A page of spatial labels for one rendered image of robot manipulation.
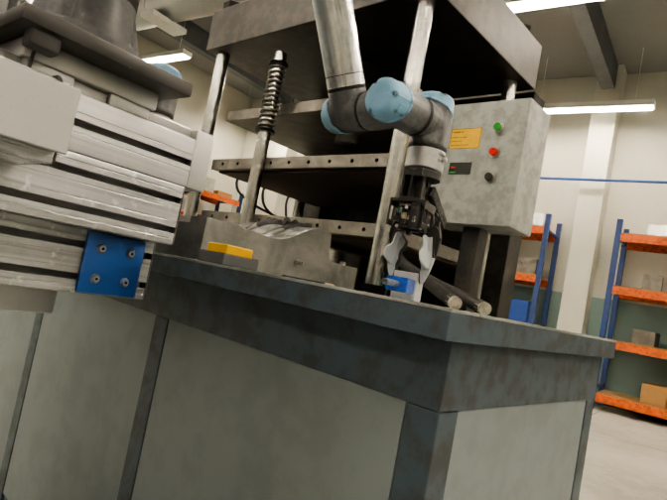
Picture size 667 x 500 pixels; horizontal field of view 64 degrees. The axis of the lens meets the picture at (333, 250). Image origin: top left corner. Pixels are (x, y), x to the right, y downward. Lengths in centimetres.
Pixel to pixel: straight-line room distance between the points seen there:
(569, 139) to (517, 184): 655
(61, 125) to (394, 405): 51
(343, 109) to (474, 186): 78
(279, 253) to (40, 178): 65
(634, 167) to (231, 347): 730
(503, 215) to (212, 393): 104
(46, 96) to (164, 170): 25
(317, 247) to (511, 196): 65
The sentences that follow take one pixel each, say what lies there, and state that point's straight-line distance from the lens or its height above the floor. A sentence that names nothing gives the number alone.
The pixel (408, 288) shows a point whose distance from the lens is 101.
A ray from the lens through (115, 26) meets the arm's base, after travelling 81.
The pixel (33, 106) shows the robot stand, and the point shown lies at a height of 92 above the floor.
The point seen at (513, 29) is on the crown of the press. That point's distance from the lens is 243.
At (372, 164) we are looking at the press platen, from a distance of 193.
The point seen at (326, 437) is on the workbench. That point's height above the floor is 58.
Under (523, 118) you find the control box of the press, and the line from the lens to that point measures 176.
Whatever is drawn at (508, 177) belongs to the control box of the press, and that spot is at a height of 122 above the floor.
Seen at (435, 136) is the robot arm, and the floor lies 111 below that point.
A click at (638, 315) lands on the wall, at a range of 763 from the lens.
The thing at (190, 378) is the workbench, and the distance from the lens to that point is 107.
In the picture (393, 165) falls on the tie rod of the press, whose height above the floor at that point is 122.
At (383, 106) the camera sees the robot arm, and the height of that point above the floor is 112.
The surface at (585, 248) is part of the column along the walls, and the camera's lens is 750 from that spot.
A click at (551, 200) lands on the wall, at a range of 803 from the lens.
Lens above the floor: 80
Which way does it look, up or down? 4 degrees up
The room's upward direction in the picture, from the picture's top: 11 degrees clockwise
